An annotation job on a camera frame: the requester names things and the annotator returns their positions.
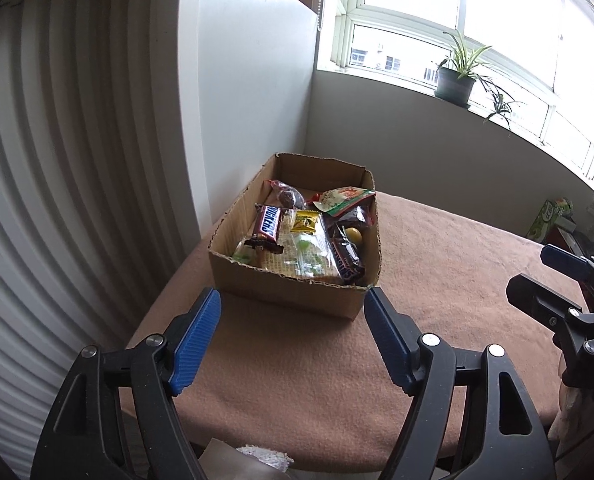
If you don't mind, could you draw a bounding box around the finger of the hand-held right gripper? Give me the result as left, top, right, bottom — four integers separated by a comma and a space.
541, 243, 594, 284
506, 272, 585, 332

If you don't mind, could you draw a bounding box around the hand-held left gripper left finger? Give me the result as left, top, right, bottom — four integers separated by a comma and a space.
30, 287, 223, 480

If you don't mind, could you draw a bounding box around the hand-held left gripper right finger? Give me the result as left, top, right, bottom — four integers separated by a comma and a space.
363, 286, 558, 480

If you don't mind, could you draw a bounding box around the brown blue chocolate bar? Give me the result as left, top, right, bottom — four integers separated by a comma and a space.
327, 235, 367, 281

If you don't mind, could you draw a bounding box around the small green white candy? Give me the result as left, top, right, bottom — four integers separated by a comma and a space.
232, 241, 260, 266

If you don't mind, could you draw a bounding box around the brown cardboard box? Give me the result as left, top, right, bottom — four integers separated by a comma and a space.
207, 152, 383, 321

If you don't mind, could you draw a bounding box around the clear cracker packet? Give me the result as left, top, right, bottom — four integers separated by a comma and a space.
259, 215, 343, 283

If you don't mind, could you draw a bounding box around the red chocolate candy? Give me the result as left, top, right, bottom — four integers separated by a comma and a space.
327, 207, 377, 233

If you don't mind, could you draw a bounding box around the small yellow snack packet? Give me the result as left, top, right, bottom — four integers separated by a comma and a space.
289, 210, 323, 236

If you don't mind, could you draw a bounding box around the red green snack packet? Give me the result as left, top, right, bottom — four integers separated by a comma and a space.
311, 186, 378, 213

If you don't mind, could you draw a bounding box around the clear chocolate candy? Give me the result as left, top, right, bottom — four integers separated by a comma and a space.
267, 178, 310, 210

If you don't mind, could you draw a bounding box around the person's right hand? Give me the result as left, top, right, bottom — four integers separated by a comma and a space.
549, 377, 590, 443

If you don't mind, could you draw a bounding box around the green box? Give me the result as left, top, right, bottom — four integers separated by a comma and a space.
526, 197, 575, 241

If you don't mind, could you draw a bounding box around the small spider plant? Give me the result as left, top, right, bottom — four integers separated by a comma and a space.
479, 74, 528, 131

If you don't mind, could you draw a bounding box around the potted spider plant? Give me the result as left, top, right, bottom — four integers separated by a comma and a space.
432, 30, 492, 108

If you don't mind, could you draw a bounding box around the white ribbed panel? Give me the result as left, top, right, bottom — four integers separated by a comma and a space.
0, 0, 203, 480

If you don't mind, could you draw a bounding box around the white cabinet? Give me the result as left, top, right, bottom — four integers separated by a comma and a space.
177, 0, 323, 261

